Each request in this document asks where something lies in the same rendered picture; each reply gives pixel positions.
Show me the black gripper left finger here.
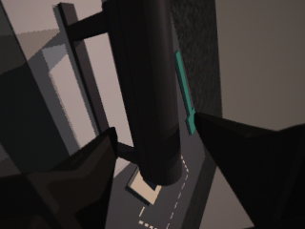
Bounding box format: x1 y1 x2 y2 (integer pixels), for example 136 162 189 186
0 127 118 229

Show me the green small trowel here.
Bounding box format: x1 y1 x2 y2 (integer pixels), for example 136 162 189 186
174 50 195 135

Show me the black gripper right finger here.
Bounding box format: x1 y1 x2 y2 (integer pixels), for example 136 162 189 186
193 112 305 226

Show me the tan square tile with black center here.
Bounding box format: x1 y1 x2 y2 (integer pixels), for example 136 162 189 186
127 167 162 205

